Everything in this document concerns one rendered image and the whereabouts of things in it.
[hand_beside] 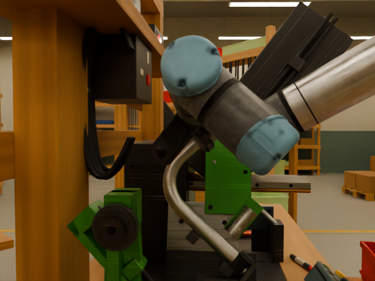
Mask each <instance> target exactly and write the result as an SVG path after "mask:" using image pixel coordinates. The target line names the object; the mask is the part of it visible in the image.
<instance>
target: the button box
mask: <svg viewBox="0 0 375 281"><path fill-rule="evenodd" d="M327 270H329V271H331V272H332V273H333V274H334V276H333V275H332V274H330V273H329V272H328V271H327ZM332 277H334V278H336V279H337V280H338V281H342V280H341V277H339V276H338V275H337V274H336V273H335V272H334V271H332V270H331V269H328V268H326V267H325V266H323V265H322V262H320V261H317V262H316V264H315V265H314V266H313V268H312V269H311V270H310V271H309V273H308V274H307V275H306V277H305V278H304V280H305V281H336V280H335V279H333V278H332Z"/></svg>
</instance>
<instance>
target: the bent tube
mask: <svg viewBox="0 0 375 281"><path fill-rule="evenodd" d="M199 149H200V146H199V142H198V141H197V140H196V139H195V138H194V137H192V138H191V140H190V141H189V142H188V143H187V145H186V146H185V147H184V148H183V149H182V151H181V152H180V153H179V154H178V155H177V157H176V158H175V159H174V160H173V161H172V162H171V164H169V165H167V166H166V168H165V171H164V176H163V189H164V194H165V197H166V200H167V202H168V204H169V205H170V207H171V208H172V209H173V211H174V212H175V213H176V214H177V215H179V216H180V217H181V218H182V219H183V220H184V221H185V222H186V223H187V224H188V225H189V226H190V227H191V228H192V229H193V230H194V231H195V232H196V233H197V234H198V235H199V236H200V237H201V238H202V239H203V240H205V241H206V242H207V243H208V244H209V245H210V246H211V247H212V248H213V249H214V250H215V251H216V252H217V253H218V254H219V255H220V256H221V257H222V258H223V259H224V260H225V261H226V262H227V263H228V264H230V263H231V262H232V261H233V260H234V259H235V258H236V257H237V255H238V254H239V252H237V251H236V250H235V248H233V247H232V246H231V245H230V244H229V243H228V242H227V241H226V240H225V239H223V238H222V237H221V236H220V235H219V234H218V233H217V232H216V231H215V230H214V229H213V228H212V227H211V226H210V225H209V224H208V223H207V222H205V221H204V220H203V219H202V218H201V217H200V216H199V215H198V214H197V213H196V212H195V211H194V210H193V209H192V208H191V207H190V206H188V205H187V204H186V203H185V202H184V201H183V200H182V198H181V197H180V195H179V193H178V190H177V184H176V180H177V175H178V172H179V170H180V168H181V166H182V165H183V164H184V163H185V162H186V161H187V160H188V159H189V158H190V157H191V156H192V155H194V154H195V153H196V152H197V151H198V150H199Z"/></svg>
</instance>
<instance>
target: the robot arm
mask: <svg viewBox="0 0 375 281"><path fill-rule="evenodd" d="M160 66H161V73H162V81H163V84H164V86H165V88H166V89H167V91H168V92H169V95H170V98H171V100H172V102H173V104H174V107H175V109H176V112H177V113H176V114H175V115H174V116H173V118H172V119H171V120H170V122H169V123H168V125H167V126H166V127H165V128H164V130H163V131H162V132H161V134H160V135H159V136H158V137H157V139H156V140H155V141H154V143H153V144H152V145H151V146H150V148H149V151H150V152H151V154H152V155H153V156H154V157H155V158H156V159H157V160H158V161H159V162H160V163H161V164H162V165H163V166H167V165H169V164H171V162H172V161H173V160H174V159H175V158H176V157H177V155H178V154H179V153H180V152H181V151H182V149H183V148H184V147H185V146H186V145H187V143H188V142H189V141H190V140H191V138H192V137H194V138H195V139H196V140H197V141H198V142H199V146H200V148H201V149H203V150H204V151H207V152H210V151H211V150H212V149H213V148H214V147H215V144H214V142H215V141H216V140H218V141H220V142H221V144H223V145H224V146H225V147H226V148H227V149H228V150H229V151H230V152H232V153H233V154H234V155H235V156H236V158H237V160H238V161H239V162H240V163H241V164H245V165H246V166H247V167H248V168H249V169H250V170H252V171H253V172H254V173H255V174H257V175H259V176H264V175H266V174H268V173H269V171H270V170H271V169H273V168H274V166H275V165H276V164H278V163H279V161H280V160H281V159H282V158H283V157H284V156H285V155H286V154H287V153H288V152H289V151H290V150H291V149H292V148H293V147H294V145H295V144H296V143H297V142H298V141H299V139H300V135H299V134H300V133H302V132H304V131H305V130H307V129H309V128H311V127H313V126H315V125H317V124H319V123H321V122H323V121H325V120H327V119H329V118H331V117H333V116H335V115H337V114H339V113H341V112H342V111H344V110H346V109H348V108H350V107H352V106H354V105H356V104H358V103H360V102H361V101H364V100H366V99H368V98H370V97H372V96H374V95H375V35H374V36H373V37H371V38H369V39H368V40H366V41H364V42H362V43H361V44H359V45H358V46H356V47H354V48H352V49H351V50H349V51H347V52H345V53H344V54H342V55H340V56H338V57H337V58H335V59H333V60H331V61H330V62H328V63H327V64H325V65H323V66H321V67H320V68H318V69H316V70H314V71H313V72H311V73H309V74H307V75H306V76H304V77H302V78H301V79H299V80H297V81H296V82H294V83H292V84H290V85H289V86H287V87H285V88H283V89H282V90H280V91H278V92H276V93H275V94H273V95H271V96H269V97H268V98H266V99H265V100H262V99H261V98H259V97H258V96H257V95H256V94H255V93H253V92H252V91H251V90H249V89H248V88H247V87H246V86H245V85H244V84H242V83H241V82H240V81H239V80H238V79H237V78H236V77H235V76H234V75H232V74H231V73H230V72H229V71H228V70H227V69H226V68H224V67H223V63H222V58H221V57H220V54H219V51H218V49H217V48H216V46H215V45H214V44H213V43H212V42H211V41H209V40H208V39H206V38H204V37H201V36H195V35H190V36H184V37H180V38H178V39H177V40H175V41H173V42H172V43H170V44H169V45H168V46H167V48H166V49H165V51H164V52H163V55H162V58H161V64H160Z"/></svg>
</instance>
